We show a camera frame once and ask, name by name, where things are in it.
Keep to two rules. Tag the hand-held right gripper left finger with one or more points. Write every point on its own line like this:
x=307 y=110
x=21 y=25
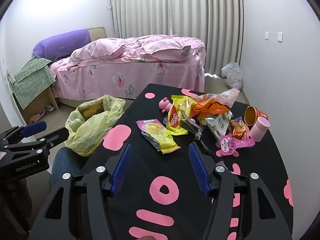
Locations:
x=122 y=170

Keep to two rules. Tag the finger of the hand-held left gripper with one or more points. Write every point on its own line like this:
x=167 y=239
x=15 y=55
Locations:
x=35 y=128
x=53 y=138

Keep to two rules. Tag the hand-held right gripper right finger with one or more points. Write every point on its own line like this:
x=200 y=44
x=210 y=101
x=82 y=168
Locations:
x=198 y=170

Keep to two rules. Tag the yellow plastic bin liner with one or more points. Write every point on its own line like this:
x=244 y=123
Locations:
x=87 y=130

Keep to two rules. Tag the pink pig-print packet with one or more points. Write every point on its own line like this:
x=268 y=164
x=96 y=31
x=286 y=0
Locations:
x=230 y=146

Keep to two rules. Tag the black and silver wrapper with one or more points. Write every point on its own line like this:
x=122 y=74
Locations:
x=190 y=125

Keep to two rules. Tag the green and white packet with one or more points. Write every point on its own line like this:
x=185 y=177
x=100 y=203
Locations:
x=217 y=125

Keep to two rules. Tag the purple and yellow snack packet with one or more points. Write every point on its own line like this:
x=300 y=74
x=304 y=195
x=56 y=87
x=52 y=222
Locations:
x=155 y=130

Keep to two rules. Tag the red and gold wrapper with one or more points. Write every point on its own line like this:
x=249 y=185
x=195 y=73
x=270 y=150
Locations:
x=238 y=130

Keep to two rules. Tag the orange snack bag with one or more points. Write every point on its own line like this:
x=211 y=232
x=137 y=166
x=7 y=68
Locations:
x=228 y=95
x=207 y=107

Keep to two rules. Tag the yellow snack wrapper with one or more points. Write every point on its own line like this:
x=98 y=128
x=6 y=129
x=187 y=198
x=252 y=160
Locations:
x=178 y=110

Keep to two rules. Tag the red gold can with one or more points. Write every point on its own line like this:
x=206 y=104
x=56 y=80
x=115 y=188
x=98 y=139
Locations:
x=250 y=116

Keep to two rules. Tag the person's jeans leg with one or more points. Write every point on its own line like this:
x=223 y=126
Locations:
x=65 y=162

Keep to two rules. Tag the cardboard nightstand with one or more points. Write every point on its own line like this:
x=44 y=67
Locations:
x=37 y=102

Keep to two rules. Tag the black pink-patterned tablecloth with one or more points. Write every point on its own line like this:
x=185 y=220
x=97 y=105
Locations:
x=160 y=165

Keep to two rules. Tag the green checked cloth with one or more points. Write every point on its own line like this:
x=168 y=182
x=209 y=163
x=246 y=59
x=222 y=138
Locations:
x=30 y=80

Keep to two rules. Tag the pink cylinder cup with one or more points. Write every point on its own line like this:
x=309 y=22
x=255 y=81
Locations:
x=260 y=130

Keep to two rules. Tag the pink caterpillar toy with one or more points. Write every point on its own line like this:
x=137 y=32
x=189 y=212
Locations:
x=165 y=104

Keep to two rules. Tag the purple pillow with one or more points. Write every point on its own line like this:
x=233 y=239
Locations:
x=60 y=43

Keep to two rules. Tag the pink floral bedding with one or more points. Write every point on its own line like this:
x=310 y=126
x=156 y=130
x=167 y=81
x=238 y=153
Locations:
x=125 y=65

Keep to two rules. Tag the white plastic bag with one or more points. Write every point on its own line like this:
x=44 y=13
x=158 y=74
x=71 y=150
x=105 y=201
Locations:
x=232 y=72

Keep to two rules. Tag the beige pleated curtain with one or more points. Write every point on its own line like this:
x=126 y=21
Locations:
x=190 y=10

